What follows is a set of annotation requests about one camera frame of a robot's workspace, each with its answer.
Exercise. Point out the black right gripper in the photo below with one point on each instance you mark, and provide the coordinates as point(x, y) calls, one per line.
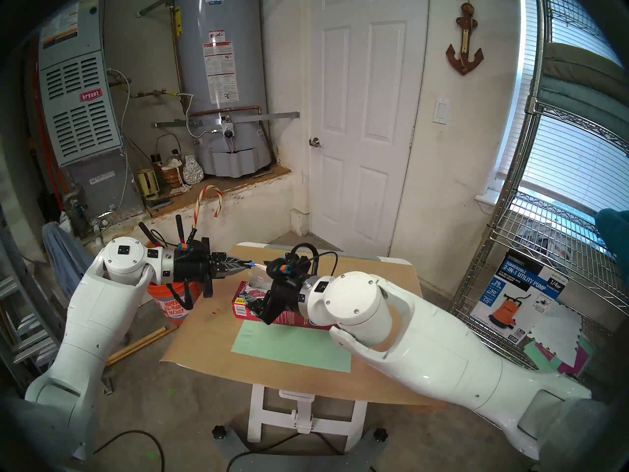
point(287, 286)

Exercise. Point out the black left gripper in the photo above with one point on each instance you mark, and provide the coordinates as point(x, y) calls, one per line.
point(189, 264)

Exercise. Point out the clear ziplock bag blue slider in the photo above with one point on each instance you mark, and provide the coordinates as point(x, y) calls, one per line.
point(258, 281)

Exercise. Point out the red freezer bag box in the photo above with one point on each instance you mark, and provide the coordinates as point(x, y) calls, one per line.
point(241, 309)

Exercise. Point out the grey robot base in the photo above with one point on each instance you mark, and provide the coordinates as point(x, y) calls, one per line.
point(295, 458)

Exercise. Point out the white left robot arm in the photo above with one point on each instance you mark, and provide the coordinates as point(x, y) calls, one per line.
point(93, 304)

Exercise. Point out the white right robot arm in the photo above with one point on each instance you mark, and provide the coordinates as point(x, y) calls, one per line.
point(442, 348)

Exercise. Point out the pale green paper sheet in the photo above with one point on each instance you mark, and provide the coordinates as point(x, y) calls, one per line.
point(290, 350)

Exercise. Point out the striped candy cane decoration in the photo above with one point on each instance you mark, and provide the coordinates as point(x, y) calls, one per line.
point(219, 195)

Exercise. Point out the brown board table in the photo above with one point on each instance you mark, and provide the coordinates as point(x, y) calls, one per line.
point(206, 338)

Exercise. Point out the orange plastic bucket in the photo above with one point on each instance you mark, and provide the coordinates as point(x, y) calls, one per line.
point(169, 311)

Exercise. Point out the foil wrapped object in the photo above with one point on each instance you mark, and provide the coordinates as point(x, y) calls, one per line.
point(192, 171)

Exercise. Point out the wooden plank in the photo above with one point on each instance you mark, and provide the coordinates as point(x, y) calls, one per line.
point(142, 344)

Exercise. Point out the black base knob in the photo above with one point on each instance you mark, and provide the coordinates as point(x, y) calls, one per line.
point(381, 434)
point(219, 432)

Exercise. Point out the white panel door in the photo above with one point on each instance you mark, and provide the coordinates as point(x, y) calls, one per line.
point(366, 156)

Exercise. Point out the blue hanging cloth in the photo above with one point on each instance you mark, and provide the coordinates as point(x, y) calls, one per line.
point(64, 259)

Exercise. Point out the grey water heater tank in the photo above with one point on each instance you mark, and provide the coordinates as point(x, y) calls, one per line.
point(245, 58)

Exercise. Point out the grey Bryant furnace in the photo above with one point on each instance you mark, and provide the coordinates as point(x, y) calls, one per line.
point(81, 117)

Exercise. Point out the aluminium ladder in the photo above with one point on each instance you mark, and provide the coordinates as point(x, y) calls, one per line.
point(24, 338)

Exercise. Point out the utility pump cardboard box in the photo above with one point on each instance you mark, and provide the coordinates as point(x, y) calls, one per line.
point(521, 289)

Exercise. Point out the coloured paper stack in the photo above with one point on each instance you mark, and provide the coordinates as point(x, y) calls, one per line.
point(540, 358)

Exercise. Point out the white jagged paper sheet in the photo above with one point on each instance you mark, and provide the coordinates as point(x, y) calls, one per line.
point(555, 333)

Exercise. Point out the white window blinds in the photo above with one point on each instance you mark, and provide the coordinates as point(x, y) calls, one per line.
point(580, 166)

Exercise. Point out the turquoise pillow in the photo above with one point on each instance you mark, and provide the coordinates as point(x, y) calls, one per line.
point(614, 232)

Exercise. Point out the pale green seat cushion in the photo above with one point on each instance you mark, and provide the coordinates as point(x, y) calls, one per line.
point(575, 104)

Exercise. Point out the grey brown seat cushion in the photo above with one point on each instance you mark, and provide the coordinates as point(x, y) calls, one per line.
point(585, 63)

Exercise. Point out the white table frame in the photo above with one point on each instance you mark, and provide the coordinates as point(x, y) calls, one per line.
point(304, 412)

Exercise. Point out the white light switch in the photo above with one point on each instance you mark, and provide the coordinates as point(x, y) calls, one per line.
point(441, 111)

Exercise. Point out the wooden anchor wall decoration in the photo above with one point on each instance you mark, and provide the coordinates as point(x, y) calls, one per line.
point(465, 28)

